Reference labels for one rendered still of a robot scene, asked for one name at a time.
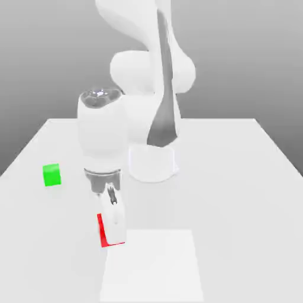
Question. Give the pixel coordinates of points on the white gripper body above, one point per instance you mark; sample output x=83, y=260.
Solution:
x=117, y=225

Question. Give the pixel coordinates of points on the small red cube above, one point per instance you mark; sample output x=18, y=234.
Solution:
x=101, y=233

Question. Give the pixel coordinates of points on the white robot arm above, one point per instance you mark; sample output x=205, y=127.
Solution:
x=101, y=132

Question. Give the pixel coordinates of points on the small green cube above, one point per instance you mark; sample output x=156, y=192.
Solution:
x=51, y=175

